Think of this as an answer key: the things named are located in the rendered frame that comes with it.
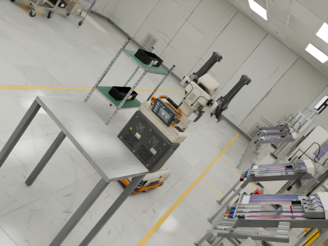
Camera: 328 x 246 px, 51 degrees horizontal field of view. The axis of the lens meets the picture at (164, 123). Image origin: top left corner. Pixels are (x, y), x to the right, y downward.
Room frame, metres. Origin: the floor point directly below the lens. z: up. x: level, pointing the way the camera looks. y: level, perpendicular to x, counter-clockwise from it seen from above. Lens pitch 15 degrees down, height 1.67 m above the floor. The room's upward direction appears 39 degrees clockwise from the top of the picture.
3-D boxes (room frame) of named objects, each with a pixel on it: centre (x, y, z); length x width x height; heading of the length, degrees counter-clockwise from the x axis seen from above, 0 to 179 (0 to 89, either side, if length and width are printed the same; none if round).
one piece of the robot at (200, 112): (3.82, -0.14, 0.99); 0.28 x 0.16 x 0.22; 69
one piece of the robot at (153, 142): (3.46, 0.00, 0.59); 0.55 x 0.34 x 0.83; 69
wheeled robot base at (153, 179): (3.55, -0.03, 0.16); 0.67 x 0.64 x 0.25; 159
